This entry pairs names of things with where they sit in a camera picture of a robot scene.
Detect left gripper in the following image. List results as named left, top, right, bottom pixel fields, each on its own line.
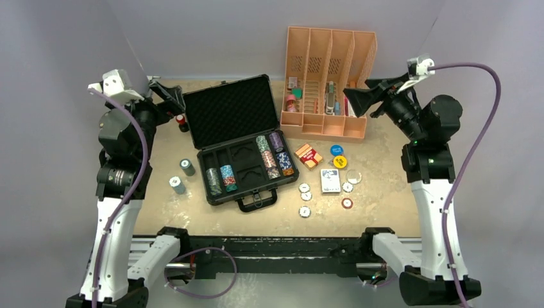
left=106, top=81, right=183, bottom=161

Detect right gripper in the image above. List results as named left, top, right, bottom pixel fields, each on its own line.
left=344, top=71, right=426, bottom=142

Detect dark green 50 chip stack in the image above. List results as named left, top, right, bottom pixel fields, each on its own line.
left=179, top=158, right=196, bottom=176

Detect white blue 10 chip stack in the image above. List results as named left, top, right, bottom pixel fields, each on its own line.
left=169, top=176, right=186, bottom=194

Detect red playing card deck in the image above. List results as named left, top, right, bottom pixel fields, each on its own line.
left=294, top=144, right=323, bottom=170

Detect blue playing card deck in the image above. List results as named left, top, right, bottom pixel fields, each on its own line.
left=320, top=169, right=341, bottom=194

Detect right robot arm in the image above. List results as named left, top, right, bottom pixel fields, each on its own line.
left=343, top=76, right=481, bottom=306

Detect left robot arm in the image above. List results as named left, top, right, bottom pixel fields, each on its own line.
left=66, top=76, right=191, bottom=307

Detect red black small bottle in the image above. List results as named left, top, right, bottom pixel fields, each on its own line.
left=174, top=114, right=190, bottom=133

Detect white red box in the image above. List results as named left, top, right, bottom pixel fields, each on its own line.
left=344, top=97, right=357, bottom=117

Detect orange desk organizer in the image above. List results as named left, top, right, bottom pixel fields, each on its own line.
left=280, top=26, right=377, bottom=143

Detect blue round button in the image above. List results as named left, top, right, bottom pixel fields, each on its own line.
left=330, top=144, right=344, bottom=157

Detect yellow round button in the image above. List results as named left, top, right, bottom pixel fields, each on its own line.
left=332, top=155, right=348, bottom=169

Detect pink tape roll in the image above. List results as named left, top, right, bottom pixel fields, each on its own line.
left=285, top=94, right=298, bottom=112

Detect blue red green chip row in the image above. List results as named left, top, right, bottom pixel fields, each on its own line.
left=220, top=165, right=237, bottom=193

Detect black poker case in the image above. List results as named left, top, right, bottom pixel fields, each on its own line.
left=183, top=74, right=300, bottom=212

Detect green white chip row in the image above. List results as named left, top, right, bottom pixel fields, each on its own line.
left=255, top=135, right=271, bottom=153

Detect purple chip row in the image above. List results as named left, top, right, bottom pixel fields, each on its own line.
left=269, top=132, right=284, bottom=153

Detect pink brown chip row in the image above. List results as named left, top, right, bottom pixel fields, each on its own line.
left=261, top=150, right=280, bottom=180

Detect navy orange chip row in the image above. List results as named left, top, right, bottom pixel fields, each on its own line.
left=276, top=152, right=294, bottom=176

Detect red white poker chip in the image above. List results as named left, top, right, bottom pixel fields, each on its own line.
left=341, top=198, right=353, bottom=209

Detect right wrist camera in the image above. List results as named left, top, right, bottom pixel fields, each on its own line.
left=396, top=54, right=436, bottom=94

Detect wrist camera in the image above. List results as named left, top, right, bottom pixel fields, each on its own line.
left=396, top=54, right=436, bottom=94
left=87, top=69, right=145, bottom=104

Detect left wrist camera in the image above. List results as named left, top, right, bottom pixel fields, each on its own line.
left=87, top=69, right=145, bottom=104

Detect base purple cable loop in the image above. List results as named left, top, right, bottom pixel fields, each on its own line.
left=163, top=246, right=238, bottom=299

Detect black aluminium base frame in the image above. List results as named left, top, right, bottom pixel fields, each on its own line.
left=158, top=227, right=393, bottom=281

